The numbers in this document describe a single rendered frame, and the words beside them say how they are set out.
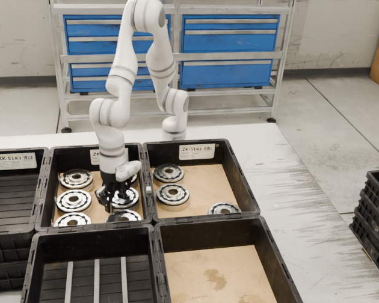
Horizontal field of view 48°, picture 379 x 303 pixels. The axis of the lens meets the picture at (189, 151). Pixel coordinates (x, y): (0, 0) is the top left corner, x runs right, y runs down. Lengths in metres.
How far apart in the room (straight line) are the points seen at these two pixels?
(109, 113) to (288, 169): 0.92
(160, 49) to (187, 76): 1.93
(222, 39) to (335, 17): 1.59
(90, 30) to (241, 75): 1.16
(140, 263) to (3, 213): 0.46
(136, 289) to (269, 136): 1.11
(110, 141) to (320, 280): 0.74
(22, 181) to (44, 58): 2.67
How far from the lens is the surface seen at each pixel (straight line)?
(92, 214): 1.32
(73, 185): 1.39
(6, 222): 1.35
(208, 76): 3.28
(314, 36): 4.46
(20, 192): 1.45
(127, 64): 1.16
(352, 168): 3.24
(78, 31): 3.07
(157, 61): 1.35
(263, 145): 1.92
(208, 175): 1.47
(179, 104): 1.53
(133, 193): 1.34
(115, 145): 1.15
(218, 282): 1.13
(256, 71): 3.37
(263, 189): 1.66
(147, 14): 1.23
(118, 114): 1.09
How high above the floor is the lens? 1.70
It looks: 33 degrees down
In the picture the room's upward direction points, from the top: 3 degrees clockwise
